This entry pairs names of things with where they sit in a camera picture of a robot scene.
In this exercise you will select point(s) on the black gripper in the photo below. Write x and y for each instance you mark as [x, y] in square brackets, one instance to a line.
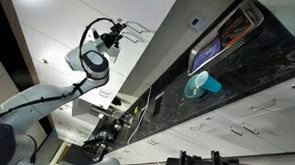
[110, 39]

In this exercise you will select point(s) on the white cabinet door with sticker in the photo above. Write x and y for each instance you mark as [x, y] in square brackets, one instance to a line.
[101, 5]

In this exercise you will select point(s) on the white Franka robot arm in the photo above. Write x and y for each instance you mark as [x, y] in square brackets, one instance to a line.
[36, 101]

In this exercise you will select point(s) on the small round door lock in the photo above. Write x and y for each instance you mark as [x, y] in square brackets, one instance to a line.
[119, 20]

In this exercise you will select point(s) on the white distant cabinet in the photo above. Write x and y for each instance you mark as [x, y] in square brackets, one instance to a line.
[69, 125]

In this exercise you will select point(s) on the white base cabinet run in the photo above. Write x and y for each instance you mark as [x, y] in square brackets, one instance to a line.
[269, 128]

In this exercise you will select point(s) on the small yellow object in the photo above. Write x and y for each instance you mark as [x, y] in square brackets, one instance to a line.
[136, 110]

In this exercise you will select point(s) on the silver framed counter outlet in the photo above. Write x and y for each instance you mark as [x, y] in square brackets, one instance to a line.
[158, 104]

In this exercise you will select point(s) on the blue purple book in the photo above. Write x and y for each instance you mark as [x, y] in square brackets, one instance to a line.
[207, 54]

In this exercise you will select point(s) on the teal bowl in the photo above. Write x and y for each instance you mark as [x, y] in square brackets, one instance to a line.
[189, 89]

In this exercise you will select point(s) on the blue plastic cup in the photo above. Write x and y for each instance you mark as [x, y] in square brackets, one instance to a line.
[211, 83]

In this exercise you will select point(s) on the orange black book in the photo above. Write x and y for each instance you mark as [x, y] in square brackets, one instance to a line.
[235, 28]

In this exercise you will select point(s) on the black orange clamp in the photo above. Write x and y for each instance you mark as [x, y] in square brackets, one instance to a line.
[183, 162]
[217, 162]

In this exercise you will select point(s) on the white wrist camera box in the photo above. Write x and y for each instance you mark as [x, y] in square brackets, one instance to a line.
[113, 51]

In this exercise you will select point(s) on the white wall cabinet door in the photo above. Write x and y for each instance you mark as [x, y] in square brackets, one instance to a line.
[135, 55]
[115, 86]

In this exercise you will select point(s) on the white wall thermostat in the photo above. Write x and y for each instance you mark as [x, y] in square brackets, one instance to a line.
[196, 22]

